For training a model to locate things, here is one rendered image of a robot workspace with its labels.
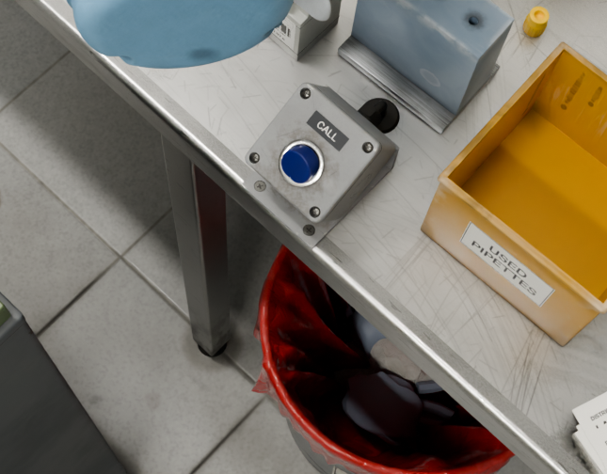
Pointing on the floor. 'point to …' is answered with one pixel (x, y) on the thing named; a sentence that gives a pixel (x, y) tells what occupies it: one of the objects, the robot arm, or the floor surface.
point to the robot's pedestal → (36, 409)
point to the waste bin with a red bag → (470, 448)
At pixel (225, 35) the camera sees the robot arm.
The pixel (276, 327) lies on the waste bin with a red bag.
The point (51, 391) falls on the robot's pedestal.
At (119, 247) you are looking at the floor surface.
